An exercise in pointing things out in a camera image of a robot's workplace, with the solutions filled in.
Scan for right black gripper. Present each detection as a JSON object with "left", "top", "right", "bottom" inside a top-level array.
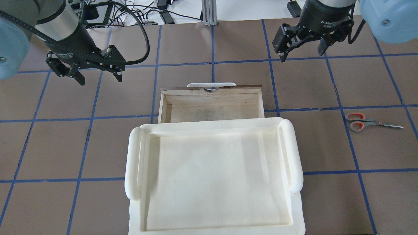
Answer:
[{"left": 273, "top": 0, "right": 356, "bottom": 63}]

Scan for aluminium frame post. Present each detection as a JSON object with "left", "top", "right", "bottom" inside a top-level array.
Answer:
[{"left": 201, "top": 0, "right": 218, "bottom": 26}]

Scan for wooden drawer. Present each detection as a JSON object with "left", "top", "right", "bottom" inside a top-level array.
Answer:
[{"left": 158, "top": 82, "right": 265, "bottom": 123}]

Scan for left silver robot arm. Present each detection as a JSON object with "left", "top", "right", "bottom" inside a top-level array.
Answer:
[{"left": 1, "top": 0, "right": 125, "bottom": 86}]

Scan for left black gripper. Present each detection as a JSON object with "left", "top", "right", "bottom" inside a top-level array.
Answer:
[{"left": 46, "top": 25, "right": 126, "bottom": 86}]

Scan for white plastic tray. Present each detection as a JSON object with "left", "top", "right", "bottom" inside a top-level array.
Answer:
[{"left": 124, "top": 117, "right": 306, "bottom": 235}]

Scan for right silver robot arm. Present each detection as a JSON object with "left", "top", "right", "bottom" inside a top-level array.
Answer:
[{"left": 272, "top": 0, "right": 418, "bottom": 62}]

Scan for orange grey scissors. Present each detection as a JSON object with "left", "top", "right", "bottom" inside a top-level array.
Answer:
[{"left": 345, "top": 113, "right": 403, "bottom": 133}]

